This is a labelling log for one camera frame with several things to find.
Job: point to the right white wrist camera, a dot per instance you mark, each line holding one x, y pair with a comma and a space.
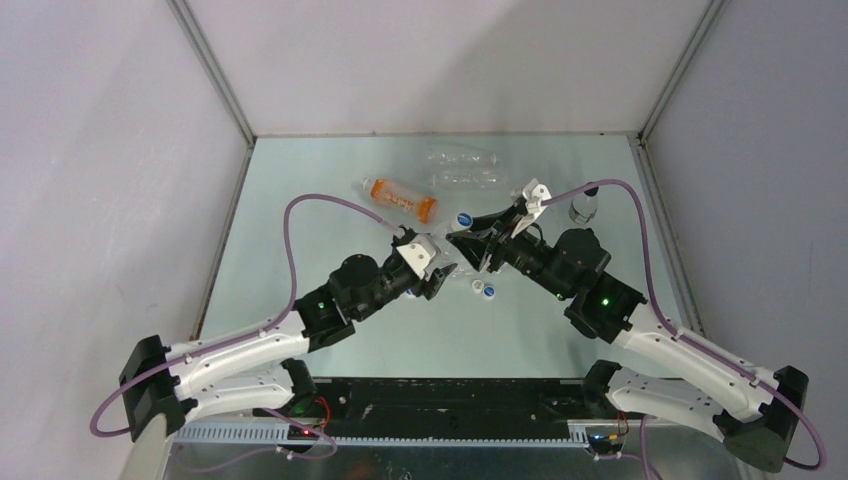
530, 201

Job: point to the small clear bottle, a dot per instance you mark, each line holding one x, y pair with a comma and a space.
582, 209

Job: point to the clear bottle second row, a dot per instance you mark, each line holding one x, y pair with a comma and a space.
469, 179

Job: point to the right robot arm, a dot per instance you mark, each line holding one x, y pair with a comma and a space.
748, 408

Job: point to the electronics board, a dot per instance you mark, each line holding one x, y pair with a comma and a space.
606, 446
306, 433

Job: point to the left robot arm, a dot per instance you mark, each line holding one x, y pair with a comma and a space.
255, 367

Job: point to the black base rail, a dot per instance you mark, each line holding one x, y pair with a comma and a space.
524, 408

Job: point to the white cable duct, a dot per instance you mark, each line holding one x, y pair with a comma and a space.
273, 434

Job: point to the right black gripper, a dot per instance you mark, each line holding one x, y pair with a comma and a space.
475, 246

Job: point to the right electronics board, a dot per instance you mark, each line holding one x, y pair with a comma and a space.
606, 446

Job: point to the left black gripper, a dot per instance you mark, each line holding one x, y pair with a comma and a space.
432, 287

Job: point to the left electronics board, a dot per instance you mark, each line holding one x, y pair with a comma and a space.
306, 433

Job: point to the orange labelled bottle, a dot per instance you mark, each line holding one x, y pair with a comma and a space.
401, 198

